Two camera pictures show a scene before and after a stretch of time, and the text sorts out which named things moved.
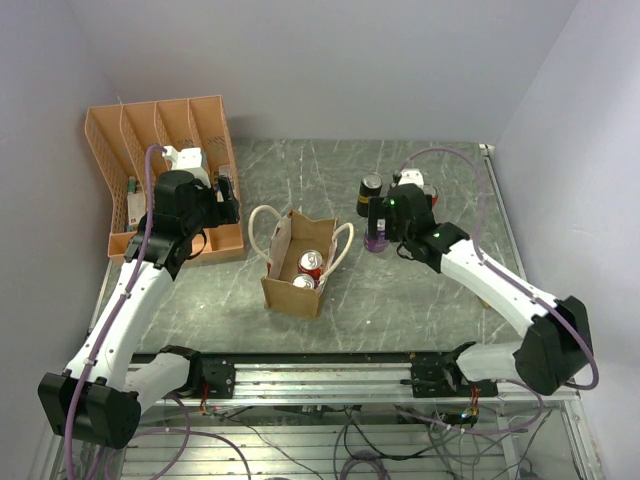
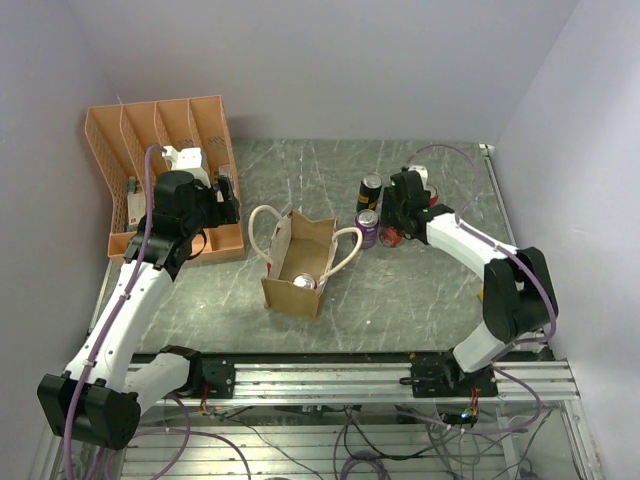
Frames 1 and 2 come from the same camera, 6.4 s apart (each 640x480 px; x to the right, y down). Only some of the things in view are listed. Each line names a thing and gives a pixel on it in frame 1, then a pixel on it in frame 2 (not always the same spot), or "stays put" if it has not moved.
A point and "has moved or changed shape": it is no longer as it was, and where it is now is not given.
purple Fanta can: [377, 245] -> [368, 222]
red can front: [303, 280] stays put
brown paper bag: [301, 254] stays put
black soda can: [370, 186] stays put
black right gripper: [379, 208] stays put
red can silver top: [310, 262] has moved or changed shape
